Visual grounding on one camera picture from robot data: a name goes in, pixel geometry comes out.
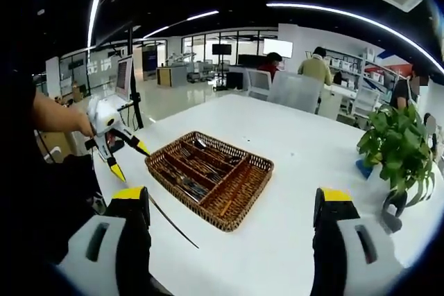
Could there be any black curved stand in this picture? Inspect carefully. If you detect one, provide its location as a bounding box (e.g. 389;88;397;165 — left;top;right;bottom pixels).
382;190;409;234

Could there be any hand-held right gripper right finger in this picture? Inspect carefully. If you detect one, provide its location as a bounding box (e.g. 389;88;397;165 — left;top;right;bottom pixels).
311;187;405;296

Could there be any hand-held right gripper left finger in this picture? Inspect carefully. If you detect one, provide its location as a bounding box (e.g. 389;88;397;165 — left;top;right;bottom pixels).
57;186;153;296

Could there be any dark blue banner stand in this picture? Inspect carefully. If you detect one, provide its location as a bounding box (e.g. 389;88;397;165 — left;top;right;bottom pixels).
142;46;159;80

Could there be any wooden grey counter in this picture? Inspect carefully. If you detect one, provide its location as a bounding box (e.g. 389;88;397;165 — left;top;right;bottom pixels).
156;65;188;88

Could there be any grey chair back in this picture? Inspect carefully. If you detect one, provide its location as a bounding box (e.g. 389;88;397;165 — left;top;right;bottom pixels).
268;71;323;114

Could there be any white ceiling light strip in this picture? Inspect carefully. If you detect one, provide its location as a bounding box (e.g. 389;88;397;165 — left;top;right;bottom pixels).
144;10;220;40
266;1;444;75
86;0;101;47

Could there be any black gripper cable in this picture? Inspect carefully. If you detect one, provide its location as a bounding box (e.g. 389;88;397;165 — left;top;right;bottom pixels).
148;194;201;250

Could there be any white wall screen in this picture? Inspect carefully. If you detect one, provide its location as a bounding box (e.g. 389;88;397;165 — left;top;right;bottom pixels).
262;38;294;59

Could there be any blue cloth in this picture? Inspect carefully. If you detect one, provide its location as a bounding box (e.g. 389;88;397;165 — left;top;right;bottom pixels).
355;159;374;181

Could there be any green potted plant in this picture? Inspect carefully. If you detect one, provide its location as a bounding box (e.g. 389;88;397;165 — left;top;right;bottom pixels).
356;103;436;207

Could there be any wide black display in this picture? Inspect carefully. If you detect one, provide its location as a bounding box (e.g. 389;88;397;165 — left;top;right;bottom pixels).
237;53;268;68

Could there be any white storage shelf with boxes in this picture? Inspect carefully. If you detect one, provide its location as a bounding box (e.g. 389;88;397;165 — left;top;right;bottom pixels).
325;46;413;103

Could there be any white framed monitor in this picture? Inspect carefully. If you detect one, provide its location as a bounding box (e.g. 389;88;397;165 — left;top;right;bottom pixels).
115;55;135;102

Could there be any brown wicker storage tray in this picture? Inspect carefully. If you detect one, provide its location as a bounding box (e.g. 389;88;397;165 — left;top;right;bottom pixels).
144;130;275;233

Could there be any white mesh office chair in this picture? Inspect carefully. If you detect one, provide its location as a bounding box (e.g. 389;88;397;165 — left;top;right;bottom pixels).
245;68;274;99
352;86;381;116

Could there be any cardboard box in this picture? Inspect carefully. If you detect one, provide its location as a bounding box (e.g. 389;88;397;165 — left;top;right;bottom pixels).
71;80;87;103

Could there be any black monitor stand pole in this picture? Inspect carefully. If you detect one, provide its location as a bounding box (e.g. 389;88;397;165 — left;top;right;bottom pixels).
126;27;145;130

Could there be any person's black shirt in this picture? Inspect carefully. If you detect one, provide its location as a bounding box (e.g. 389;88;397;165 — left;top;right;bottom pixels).
6;67;105;265

